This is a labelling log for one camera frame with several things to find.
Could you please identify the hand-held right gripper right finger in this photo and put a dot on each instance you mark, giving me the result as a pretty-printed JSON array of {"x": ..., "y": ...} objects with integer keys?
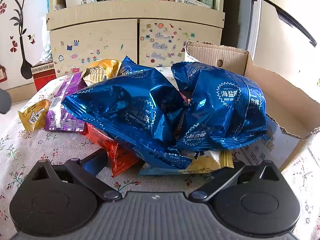
[{"x": 225, "y": 177}]

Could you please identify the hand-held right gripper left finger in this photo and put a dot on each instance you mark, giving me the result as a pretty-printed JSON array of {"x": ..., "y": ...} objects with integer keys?
[{"x": 95, "y": 166}]

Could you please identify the red snack packet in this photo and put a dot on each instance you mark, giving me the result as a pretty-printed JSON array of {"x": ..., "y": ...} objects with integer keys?
[{"x": 115, "y": 152}]

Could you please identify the blue foil snack packet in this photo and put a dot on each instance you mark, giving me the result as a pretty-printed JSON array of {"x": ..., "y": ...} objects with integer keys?
[
  {"x": 135, "y": 67},
  {"x": 112, "y": 110},
  {"x": 225, "y": 110}
]

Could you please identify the purple snack packet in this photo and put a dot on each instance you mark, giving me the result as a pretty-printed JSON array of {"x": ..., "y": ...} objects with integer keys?
[{"x": 65, "y": 100}]

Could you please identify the cardboard box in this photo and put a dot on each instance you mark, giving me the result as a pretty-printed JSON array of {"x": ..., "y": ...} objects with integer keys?
[{"x": 275, "y": 85}]

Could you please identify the yellow white snack packet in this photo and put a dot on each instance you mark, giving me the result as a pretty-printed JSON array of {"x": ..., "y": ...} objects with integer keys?
[{"x": 210, "y": 158}]

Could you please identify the floral tablecloth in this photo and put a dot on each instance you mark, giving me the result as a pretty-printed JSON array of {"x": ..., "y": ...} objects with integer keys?
[{"x": 50, "y": 150}]

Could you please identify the small yellow snack packet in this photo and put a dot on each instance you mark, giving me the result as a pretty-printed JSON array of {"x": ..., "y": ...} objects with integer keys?
[{"x": 32, "y": 115}]

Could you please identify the red patterned box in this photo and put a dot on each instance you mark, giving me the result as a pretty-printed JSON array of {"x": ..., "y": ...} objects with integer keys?
[{"x": 43, "y": 77}]

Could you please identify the crinkled plastic bag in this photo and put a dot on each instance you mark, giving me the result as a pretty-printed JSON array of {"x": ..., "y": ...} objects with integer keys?
[{"x": 47, "y": 52}]

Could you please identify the wooden cabinet with stickers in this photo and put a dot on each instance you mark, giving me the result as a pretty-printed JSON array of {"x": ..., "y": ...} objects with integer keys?
[{"x": 100, "y": 35}]

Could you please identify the white refrigerator door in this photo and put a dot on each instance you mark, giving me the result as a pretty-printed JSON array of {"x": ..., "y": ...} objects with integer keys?
[{"x": 302, "y": 62}]

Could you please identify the red house wall sticker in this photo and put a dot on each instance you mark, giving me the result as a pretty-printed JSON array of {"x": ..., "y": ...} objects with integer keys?
[{"x": 2, "y": 75}]

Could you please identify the flower vase wall sticker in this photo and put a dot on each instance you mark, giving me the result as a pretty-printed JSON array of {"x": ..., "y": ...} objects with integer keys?
[{"x": 23, "y": 52}]

